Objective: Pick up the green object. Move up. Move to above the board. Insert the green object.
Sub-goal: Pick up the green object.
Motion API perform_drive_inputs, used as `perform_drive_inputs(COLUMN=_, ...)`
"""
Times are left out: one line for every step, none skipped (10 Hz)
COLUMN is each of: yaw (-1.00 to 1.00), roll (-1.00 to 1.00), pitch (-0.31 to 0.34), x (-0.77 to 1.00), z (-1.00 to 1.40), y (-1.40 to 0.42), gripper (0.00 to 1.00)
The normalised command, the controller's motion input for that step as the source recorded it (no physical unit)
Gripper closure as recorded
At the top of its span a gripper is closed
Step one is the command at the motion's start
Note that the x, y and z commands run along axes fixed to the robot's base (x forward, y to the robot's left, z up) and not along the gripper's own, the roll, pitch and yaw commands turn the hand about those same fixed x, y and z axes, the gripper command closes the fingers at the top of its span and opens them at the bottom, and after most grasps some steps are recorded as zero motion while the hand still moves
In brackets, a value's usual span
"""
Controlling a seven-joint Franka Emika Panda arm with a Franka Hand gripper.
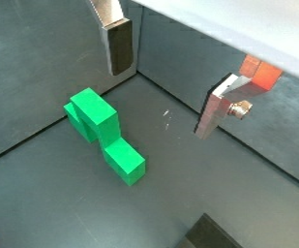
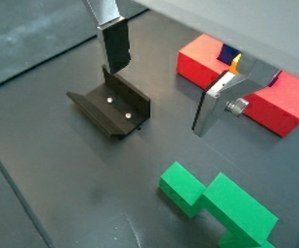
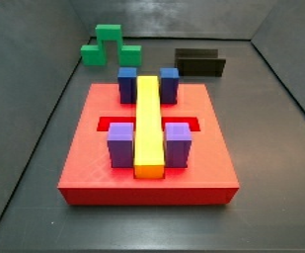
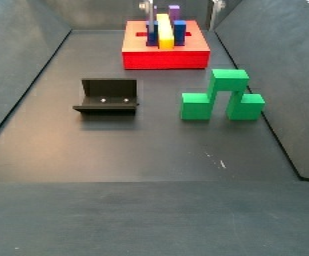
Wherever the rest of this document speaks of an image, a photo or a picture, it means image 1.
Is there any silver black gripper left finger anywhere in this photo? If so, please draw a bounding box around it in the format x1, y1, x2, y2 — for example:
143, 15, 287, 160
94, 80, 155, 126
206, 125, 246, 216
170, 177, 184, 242
87, 0, 134, 76

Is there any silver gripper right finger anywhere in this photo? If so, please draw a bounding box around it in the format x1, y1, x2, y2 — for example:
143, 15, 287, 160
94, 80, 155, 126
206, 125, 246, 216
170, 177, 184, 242
194, 54, 282, 139

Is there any green bridge-shaped block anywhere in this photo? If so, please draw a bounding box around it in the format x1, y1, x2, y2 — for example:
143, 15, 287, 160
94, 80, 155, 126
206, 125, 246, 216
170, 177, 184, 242
64, 88, 146, 186

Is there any black angle bracket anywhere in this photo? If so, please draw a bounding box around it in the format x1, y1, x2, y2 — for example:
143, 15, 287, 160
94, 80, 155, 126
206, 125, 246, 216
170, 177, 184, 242
175, 213, 243, 248

